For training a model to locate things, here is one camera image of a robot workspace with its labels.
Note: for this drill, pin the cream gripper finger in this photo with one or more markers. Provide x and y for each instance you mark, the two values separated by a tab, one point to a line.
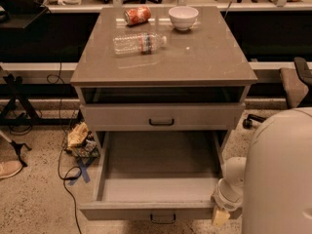
220	217

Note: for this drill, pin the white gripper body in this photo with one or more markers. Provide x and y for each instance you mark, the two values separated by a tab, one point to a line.
226	199

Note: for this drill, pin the grey drawer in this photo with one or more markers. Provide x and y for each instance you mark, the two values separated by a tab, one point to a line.
162	177
162	116

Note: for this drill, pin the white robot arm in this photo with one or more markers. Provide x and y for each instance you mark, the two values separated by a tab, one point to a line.
272	185

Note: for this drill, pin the grey top drawer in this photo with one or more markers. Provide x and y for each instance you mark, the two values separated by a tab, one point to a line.
162	116

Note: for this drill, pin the grey drawer cabinet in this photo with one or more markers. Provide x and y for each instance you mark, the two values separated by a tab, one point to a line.
203	64

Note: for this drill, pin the blue tape cross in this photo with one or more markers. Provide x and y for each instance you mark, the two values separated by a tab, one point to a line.
83	164

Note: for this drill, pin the clear plastic water bottle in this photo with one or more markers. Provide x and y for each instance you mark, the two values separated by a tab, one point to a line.
140	43

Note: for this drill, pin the white bowl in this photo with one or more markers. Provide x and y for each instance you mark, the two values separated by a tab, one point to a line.
183	17

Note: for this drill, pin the crushed orange soda can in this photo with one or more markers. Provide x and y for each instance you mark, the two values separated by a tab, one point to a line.
137	15

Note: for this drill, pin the tan shoe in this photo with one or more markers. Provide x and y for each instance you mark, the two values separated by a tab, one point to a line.
9	168

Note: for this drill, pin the black tripod stand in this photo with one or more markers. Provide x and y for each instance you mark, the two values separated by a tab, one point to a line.
20	112

